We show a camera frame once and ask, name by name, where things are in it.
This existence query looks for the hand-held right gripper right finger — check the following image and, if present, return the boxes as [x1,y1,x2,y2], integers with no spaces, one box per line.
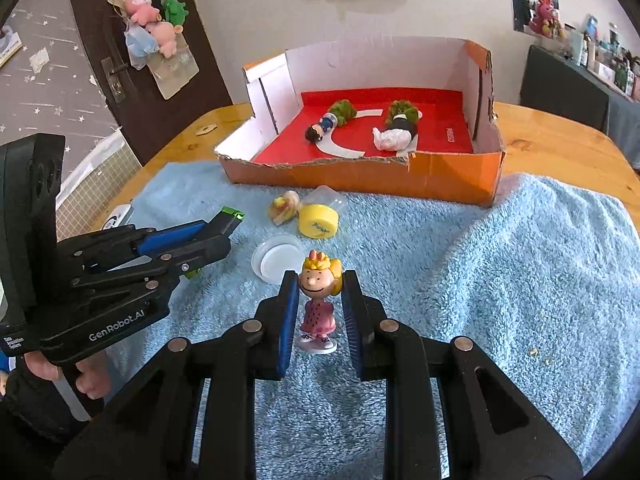
[341,270,586,480]

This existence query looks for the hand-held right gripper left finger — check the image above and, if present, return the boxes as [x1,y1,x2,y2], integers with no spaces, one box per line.
[52,270,301,480]

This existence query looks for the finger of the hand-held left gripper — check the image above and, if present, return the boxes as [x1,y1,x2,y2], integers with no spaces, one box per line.
[57,210,242,266]
[75,237,232,306]

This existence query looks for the blonde girl figurine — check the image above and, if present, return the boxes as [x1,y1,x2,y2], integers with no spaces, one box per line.
[295,249,344,356]

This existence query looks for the clear round lid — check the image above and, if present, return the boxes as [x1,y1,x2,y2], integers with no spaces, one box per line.
[251,233,305,286]

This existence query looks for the yellow plastic cap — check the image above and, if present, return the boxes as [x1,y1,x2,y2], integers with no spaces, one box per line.
[298,202,340,239]

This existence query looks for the small beige yellow figurine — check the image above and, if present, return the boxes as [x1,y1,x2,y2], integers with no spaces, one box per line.
[270,191,302,226]

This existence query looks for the clear plastic cup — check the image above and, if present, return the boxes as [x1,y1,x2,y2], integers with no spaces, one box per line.
[310,185,348,221]

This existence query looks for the orange cardboard box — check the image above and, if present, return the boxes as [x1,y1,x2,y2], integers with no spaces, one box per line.
[215,36,506,208]

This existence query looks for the black-haired boy figurine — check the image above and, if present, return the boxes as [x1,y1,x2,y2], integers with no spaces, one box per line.
[305,112,341,143]

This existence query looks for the green fuzzy toy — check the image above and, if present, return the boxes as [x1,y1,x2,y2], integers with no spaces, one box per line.
[327,100,357,128]
[385,100,420,128]

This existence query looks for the person's left forearm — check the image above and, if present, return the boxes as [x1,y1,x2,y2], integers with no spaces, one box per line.
[0,370,106,480]

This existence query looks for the person's left hand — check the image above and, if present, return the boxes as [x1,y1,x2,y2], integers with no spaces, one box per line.
[24,350,112,402]

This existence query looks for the white pocket device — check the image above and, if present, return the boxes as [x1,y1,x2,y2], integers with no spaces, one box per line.
[102,203,133,231]

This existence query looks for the dark brown door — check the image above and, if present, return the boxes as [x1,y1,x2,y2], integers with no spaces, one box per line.
[64,0,233,166]

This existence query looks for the light blue fluffy towel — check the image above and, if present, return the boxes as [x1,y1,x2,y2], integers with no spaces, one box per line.
[100,160,640,480]

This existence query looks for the clear plastic bag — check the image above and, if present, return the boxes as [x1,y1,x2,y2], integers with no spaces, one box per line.
[150,50,201,101]

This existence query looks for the pale blue plush toy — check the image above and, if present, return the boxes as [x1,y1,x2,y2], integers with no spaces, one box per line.
[124,27,161,68]

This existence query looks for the peach plush toy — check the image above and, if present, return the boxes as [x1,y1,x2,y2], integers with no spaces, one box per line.
[150,21,183,58]

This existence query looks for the green plush toy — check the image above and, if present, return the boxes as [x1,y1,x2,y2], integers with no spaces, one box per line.
[161,0,190,26]

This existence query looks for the pink plush toy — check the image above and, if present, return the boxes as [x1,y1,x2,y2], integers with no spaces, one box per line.
[124,0,161,26]

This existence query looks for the dresser with dark cloth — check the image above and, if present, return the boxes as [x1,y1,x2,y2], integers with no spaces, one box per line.
[520,45,640,168]

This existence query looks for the pink dragon plush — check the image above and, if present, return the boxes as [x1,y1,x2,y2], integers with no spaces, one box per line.
[530,0,566,38]

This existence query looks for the metal door handle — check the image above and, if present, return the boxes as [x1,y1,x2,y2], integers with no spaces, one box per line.
[100,56,130,105]

